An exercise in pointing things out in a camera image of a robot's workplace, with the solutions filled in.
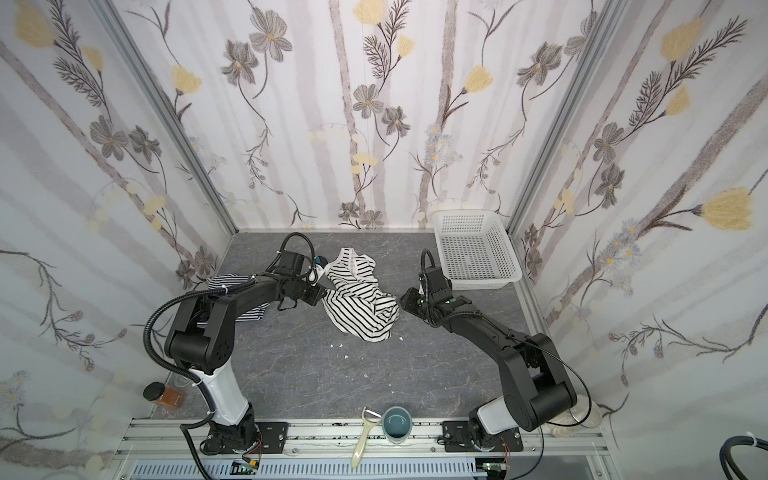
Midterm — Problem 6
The black white striped tank top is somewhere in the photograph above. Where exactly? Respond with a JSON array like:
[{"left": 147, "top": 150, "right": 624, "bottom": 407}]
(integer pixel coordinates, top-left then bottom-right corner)
[{"left": 322, "top": 247, "right": 400, "bottom": 343}]

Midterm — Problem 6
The blue white striped tank top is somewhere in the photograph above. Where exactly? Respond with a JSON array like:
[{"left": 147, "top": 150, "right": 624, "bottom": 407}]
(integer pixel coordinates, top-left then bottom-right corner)
[{"left": 207, "top": 273, "right": 269, "bottom": 323}]

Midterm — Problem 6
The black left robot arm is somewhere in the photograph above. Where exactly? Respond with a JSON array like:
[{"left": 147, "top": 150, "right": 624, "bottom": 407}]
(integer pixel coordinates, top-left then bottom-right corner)
[{"left": 164, "top": 251, "right": 328, "bottom": 456}]

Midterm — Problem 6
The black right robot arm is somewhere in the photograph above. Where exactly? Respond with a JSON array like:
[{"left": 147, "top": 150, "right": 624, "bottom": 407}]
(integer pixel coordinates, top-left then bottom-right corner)
[{"left": 400, "top": 266, "right": 577, "bottom": 451}]

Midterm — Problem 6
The white plastic laundry basket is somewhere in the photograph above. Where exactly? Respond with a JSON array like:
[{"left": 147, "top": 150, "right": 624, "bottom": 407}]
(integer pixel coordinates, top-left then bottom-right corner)
[{"left": 432, "top": 210, "right": 523, "bottom": 290}]

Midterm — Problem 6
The teal ceramic cup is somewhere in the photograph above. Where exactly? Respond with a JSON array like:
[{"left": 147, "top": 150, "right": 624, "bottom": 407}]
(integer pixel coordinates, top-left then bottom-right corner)
[{"left": 381, "top": 406, "right": 413, "bottom": 445}]

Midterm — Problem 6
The amber spice jar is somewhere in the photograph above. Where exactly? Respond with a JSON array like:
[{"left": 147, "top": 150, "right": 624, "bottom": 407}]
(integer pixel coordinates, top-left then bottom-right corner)
[{"left": 142, "top": 382, "right": 186, "bottom": 410}]

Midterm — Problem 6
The clear glass jar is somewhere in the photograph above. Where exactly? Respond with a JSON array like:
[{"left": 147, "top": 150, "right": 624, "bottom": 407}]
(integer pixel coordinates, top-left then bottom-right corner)
[{"left": 544, "top": 395, "right": 602, "bottom": 437}]

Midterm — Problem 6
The cream handled peeler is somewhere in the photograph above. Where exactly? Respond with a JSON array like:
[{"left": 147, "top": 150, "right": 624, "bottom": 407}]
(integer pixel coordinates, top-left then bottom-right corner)
[{"left": 350, "top": 407, "right": 382, "bottom": 470}]

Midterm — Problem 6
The black corrugated left cable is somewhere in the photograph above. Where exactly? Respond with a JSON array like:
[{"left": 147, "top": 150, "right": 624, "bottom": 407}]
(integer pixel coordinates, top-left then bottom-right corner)
[{"left": 142, "top": 231, "right": 318, "bottom": 480}]

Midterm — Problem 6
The aluminium mounting rail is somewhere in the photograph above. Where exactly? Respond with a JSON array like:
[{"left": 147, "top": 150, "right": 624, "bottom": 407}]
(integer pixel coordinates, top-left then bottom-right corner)
[{"left": 110, "top": 416, "right": 619, "bottom": 480}]

